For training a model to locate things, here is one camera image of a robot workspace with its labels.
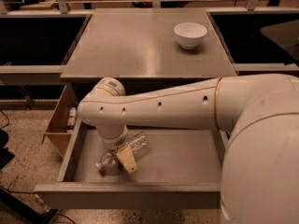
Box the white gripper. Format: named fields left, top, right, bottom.
left=103, top=134, right=137, bottom=174

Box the clear plastic water bottle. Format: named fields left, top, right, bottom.
left=96, top=132, right=150, bottom=176

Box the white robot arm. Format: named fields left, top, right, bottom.
left=78, top=74, right=299, bottom=224

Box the open grey top drawer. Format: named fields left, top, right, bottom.
left=34, top=85, right=230, bottom=210

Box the grey cabinet with top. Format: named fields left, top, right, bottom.
left=61, top=8, right=235, bottom=83

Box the black round table top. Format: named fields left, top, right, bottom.
left=261, top=20, right=299, bottom=62

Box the black stand base left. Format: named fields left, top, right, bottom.
left=0, top=130, right=58, bottom=224

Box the white ceramic bowl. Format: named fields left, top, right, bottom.
left=174, top=22, right=207, bottom=49

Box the black floor cable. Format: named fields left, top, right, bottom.
left=0, top=108, right=11, bottom=131

